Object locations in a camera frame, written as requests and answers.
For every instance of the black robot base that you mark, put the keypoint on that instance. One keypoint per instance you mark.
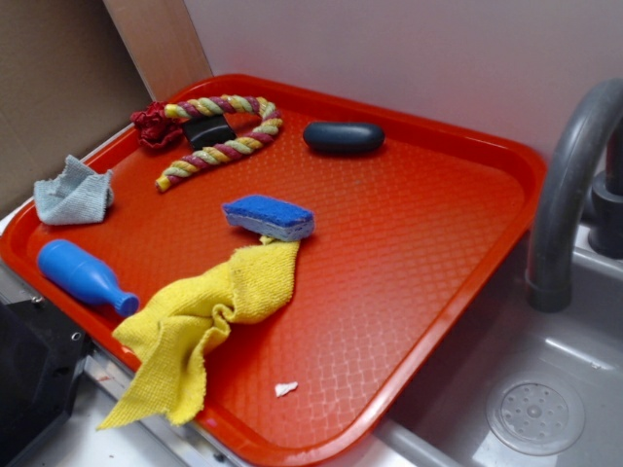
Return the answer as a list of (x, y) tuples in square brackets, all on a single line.
[(43, 354)]

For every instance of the yellow cloth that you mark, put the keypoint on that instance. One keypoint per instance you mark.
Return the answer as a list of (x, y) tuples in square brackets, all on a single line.
[(189, 318)]

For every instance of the light blue cloth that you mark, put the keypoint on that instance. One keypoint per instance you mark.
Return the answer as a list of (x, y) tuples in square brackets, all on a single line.
[(78, 195)]

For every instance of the blue sponge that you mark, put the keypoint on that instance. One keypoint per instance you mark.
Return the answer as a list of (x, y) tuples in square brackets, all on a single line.
[(270, 217)]

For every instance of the dark blue oval stone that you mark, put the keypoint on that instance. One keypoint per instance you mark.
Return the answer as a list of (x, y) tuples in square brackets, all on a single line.
[(343, 138)]

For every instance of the red plastic tray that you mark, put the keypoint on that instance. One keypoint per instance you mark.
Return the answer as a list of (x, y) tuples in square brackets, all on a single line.
[(405, 237)]

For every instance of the small black block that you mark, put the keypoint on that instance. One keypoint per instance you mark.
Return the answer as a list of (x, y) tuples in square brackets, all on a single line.
[(207, 131)]

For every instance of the white paper scrap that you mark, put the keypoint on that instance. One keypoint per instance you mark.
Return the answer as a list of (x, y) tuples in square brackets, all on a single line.
[(284, 388)]

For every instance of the grey sink faucet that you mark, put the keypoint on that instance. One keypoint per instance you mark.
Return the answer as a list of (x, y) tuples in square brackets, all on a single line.
[(566, 195)]

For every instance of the blue plastic bottle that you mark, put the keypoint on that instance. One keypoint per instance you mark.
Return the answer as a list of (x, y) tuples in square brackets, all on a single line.
[(84, 277)]

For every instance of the grey toy sink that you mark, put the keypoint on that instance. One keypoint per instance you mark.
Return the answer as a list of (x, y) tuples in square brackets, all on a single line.
[(440, 417)]

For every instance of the brown cardboard panel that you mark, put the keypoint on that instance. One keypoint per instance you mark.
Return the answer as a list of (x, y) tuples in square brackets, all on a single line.
[(73, 71)]

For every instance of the sink drain strainer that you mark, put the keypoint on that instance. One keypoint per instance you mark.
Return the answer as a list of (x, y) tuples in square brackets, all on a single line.
[(535, 413)]

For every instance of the multicolour rope toy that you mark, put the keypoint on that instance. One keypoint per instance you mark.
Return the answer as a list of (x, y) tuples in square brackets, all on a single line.
[(159, 125)]

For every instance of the dark grey faucet handle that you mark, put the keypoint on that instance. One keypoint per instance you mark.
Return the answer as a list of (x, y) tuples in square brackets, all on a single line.
[(606, 236)]

